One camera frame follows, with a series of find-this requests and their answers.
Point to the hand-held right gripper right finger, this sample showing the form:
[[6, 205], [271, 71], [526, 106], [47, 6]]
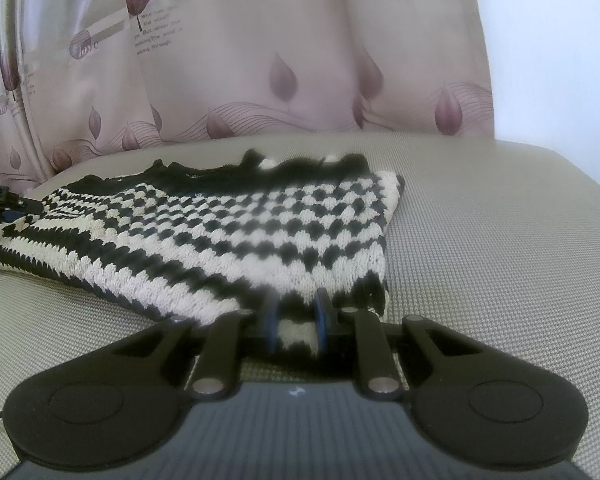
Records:
[[321, 321]]

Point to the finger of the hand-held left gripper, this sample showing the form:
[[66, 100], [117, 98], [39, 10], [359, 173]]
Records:
[[22, 203]]

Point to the grey woven table cover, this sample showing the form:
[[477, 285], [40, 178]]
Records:
[[480, 240]]

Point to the black and white striped sweater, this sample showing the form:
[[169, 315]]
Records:
[[230, 230]]

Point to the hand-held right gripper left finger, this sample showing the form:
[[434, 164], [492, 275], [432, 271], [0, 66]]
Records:
[[270, 322]]

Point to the pink leaf print curtain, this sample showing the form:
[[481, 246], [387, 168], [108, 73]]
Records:
[[280, 50]]

